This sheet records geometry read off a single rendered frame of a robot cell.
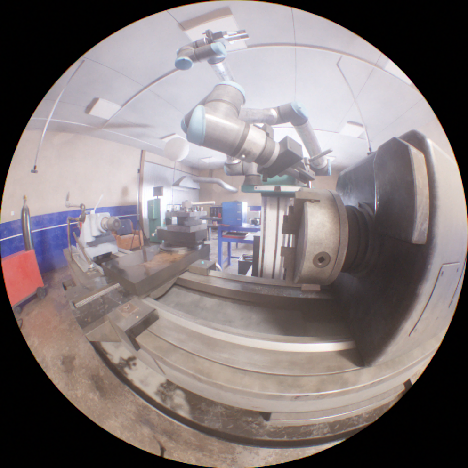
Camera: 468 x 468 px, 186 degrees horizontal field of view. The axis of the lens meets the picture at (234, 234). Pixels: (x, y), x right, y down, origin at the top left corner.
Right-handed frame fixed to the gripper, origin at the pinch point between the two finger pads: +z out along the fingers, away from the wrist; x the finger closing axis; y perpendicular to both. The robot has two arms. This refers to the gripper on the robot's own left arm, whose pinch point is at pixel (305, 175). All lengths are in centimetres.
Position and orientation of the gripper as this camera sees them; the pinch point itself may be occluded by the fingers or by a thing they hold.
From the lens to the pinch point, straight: 45.5
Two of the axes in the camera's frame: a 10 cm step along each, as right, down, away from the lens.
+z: 9.1, 2.0, 3.7
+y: -1.5, 9.8, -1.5
